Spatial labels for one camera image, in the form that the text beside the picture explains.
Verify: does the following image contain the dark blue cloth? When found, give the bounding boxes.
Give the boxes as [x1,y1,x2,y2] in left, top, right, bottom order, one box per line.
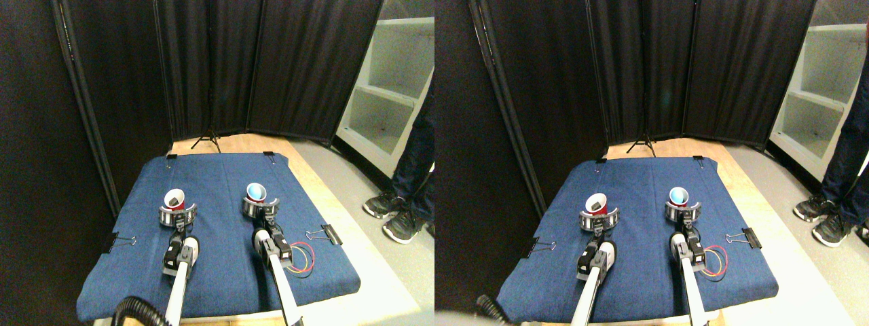
[76,151,362,323]
[496,156,780,324]

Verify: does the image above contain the curtain stand foot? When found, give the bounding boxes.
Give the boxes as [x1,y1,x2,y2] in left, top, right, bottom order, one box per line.
[191,128,222,153]
[626,131,657,157]

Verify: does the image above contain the curtain stand pole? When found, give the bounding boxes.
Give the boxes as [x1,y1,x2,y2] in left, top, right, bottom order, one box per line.
[468,0,548,217]
[51,0,122,217]

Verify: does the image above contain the person's legs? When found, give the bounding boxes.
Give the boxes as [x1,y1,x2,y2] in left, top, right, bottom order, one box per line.
[363,71,435,244]
[793,41,869,247]

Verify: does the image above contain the white shelf unit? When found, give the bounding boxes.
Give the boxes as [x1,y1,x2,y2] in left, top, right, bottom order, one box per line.
[769,24,869,181]
[336,17,435,179]

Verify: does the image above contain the black ribbed hose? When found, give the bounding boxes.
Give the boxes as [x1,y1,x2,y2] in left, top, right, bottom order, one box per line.
[112,296,170,326]
[475,294,510,326]

